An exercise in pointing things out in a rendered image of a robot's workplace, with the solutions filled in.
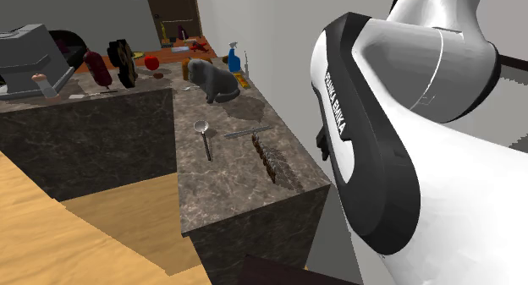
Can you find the dark red bottle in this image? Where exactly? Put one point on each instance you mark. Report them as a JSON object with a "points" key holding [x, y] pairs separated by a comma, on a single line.
{"points": [[98, 69]]}

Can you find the dark robot stand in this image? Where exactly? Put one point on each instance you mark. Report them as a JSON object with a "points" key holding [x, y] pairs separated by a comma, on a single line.
{"points": [[272, 274]]}

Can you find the orange table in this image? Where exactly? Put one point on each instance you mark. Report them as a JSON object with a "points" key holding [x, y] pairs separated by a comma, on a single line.
{"points": [[167, 56]]}

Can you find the blue spray bottle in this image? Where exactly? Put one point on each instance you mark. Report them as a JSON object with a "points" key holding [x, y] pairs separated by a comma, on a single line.
{"points": [[234, 63]]}

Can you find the grey cat figure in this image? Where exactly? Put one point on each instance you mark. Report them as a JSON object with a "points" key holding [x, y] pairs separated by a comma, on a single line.
{"points": [[218, 80]]}

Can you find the red apple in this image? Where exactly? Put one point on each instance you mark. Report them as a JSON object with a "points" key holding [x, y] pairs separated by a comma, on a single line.
{"points": [[151, 63]]}

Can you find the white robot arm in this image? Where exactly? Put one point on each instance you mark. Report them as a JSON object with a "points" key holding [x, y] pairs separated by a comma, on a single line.
{"points": [[453, 201]]}

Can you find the black round appliance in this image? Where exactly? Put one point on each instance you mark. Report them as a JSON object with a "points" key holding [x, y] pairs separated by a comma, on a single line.
{"points": [[76, 45]]}

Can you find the orange jar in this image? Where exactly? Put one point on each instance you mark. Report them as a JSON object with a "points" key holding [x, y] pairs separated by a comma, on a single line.
{"points": [[185, 69]]}

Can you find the yellow box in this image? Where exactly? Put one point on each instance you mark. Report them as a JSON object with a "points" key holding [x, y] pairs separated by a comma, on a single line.
{"points": [[242, 80]]}

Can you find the dark table knife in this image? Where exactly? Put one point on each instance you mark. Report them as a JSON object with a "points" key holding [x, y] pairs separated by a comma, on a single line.
{"points": [[105, 92]]}

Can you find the brown ridged stick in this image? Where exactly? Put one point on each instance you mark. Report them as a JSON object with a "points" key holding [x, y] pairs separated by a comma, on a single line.
{"points": [[264, 157]]}

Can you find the brown door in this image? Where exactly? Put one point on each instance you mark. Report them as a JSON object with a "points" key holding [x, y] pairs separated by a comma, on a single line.
{"points": [[175, 8]]}

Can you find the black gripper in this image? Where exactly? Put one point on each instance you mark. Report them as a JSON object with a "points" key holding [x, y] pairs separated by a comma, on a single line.
{"points": [[323, 146]]}

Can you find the grey ruler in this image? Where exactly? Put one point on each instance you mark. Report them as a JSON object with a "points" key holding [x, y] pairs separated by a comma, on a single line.
{"points": [[247, 132]]}

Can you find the grey pepper mill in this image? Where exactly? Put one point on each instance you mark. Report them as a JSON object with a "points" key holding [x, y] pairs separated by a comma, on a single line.
{"points": [[46, 87]]}

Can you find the silver fork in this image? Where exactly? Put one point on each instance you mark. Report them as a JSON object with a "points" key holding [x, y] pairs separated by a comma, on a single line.
{"points": [[189, 88]]}

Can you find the small brown disc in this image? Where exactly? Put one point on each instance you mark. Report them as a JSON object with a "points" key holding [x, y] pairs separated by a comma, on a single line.
{"points": [[158, 75]]}

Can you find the grey kitchen appliance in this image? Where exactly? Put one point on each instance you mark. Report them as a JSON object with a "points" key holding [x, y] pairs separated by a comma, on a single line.
{"points": [[29, 53]]}

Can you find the silver ladle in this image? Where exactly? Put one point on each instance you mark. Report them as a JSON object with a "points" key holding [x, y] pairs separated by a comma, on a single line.
{"points": [[201, 126]]}

